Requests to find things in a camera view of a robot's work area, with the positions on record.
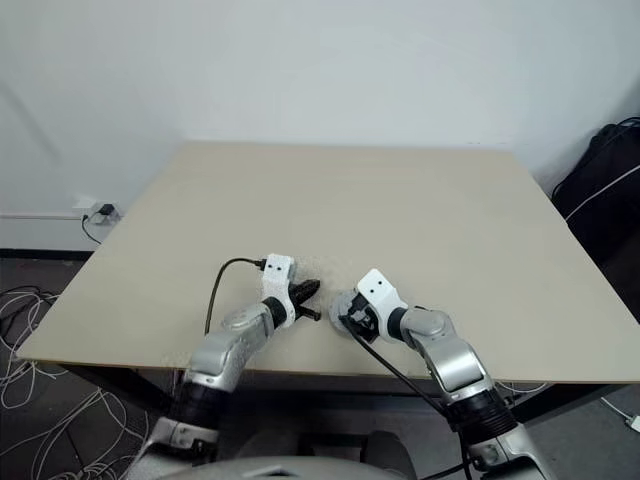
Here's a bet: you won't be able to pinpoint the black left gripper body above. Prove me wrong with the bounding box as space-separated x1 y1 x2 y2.
287 285 306 324

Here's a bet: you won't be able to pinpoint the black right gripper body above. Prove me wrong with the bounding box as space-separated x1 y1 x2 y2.
338 293 380 345

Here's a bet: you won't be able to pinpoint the grey rounded robot torso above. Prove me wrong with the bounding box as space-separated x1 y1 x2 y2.
197 439 419 480

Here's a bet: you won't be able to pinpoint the black bag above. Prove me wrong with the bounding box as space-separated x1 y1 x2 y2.
551 115 640 261

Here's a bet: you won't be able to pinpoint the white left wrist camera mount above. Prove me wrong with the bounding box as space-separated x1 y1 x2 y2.
259 253 297 327

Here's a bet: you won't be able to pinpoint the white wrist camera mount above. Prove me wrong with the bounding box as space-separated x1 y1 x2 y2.
259 253 297 327
355 268 406 341

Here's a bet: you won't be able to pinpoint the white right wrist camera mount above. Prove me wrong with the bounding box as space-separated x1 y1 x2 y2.
355 268 406 341

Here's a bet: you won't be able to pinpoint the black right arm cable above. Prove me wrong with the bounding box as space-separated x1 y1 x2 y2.
341 319 474 480

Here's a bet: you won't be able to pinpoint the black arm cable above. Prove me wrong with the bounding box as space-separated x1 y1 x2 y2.
341 319 474 480
203 256 268 335

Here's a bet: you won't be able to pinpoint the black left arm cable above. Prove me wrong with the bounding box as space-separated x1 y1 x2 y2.
203 256 268 335

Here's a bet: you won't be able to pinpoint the black table frame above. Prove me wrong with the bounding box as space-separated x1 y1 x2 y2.
47 362 596 426

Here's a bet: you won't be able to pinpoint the black power adapter with cable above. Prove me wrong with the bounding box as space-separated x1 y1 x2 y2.
80 202 117 245

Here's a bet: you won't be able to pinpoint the white wall power socket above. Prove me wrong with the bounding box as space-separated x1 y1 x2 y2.
72 195 124 221

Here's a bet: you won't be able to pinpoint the tangled white floor cables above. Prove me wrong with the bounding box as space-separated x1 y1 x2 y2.
0 285 151 480

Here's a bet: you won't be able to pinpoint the white wall cable duct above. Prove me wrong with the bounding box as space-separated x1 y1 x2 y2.
0 213 86 221

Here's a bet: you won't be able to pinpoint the white charger with cable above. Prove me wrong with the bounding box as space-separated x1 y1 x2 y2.
598 394 640 432

